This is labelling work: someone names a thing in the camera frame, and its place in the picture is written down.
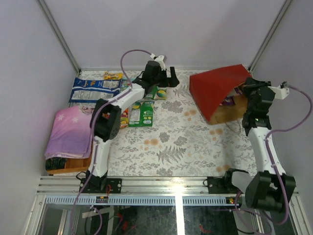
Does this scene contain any green snack bag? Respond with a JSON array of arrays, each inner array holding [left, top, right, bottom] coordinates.
[[145, 86, 167, 100], [129, 101, 154, 127]]

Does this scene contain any green Fox's candy bag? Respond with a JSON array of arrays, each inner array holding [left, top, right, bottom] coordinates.
[[120, 78, 133, 92]]

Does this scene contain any red paper bag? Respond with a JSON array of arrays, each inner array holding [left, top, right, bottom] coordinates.
[[189, 64, 250, 125]]

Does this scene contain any yellow M&M's candy pack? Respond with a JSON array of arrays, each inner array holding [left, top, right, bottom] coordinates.
[[103, 71, 123, 80]]

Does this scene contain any orange candy bag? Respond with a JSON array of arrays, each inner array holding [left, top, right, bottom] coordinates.
[[120, 108, 130, 129]]

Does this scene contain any blue chips bag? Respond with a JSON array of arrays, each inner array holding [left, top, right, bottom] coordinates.
[[69, 77, 122, 103]]

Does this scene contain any purple Fox's berries bag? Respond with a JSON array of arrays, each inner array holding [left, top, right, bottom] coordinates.
[[219, 87, 243, 106]]

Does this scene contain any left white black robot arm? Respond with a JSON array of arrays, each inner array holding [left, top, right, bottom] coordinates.
[[86, 61, 179, 193]]

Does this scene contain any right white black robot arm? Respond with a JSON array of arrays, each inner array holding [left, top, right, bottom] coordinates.
[[223, 77, 296, 213]]

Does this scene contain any floral table mat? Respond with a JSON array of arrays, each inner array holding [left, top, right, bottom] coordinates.
[[73, 70, 281, 177]]

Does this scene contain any pink folded cloth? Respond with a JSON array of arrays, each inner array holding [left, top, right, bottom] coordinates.
[[45, 106, 94, 159]]

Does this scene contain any wooden organizer tray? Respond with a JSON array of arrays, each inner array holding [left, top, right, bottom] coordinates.
[[45, 153, 92, 175]]

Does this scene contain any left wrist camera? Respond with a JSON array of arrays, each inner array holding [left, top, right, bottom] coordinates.
[[150, 53, 167, 71]]

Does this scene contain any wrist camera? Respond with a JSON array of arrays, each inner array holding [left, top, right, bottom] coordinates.
[[269, 81, 290, 100], [150, 53, 167, 71]]

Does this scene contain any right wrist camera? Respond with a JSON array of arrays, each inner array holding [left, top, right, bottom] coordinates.
[[269, 81, 290, 100]]

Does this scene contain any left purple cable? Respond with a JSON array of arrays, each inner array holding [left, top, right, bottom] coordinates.
[[69, 49, 154, 235]]

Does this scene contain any purple cable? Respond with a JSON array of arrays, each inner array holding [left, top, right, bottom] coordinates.
[[69, 49, 154, 235], [233, 84, 313, 235]]

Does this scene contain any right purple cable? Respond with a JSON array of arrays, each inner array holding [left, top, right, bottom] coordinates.
[[233, 84, 313, 235]]

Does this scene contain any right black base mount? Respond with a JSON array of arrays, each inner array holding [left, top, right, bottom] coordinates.
[[202, 176, 244, 194]]

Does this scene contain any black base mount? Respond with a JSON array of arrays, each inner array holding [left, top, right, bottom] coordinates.
[[79, 178, 122, 194], [202, 176, 244, 194]]

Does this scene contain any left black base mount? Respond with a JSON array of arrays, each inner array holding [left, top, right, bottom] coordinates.
[[79, 178, 122, 194]]

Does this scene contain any aluminium front rail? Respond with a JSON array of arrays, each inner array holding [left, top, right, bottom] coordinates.
[[36, 176, 300, 196]]

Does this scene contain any white slotted cable duct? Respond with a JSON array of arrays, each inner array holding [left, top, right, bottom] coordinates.
[[45, 195, 235, 206]]

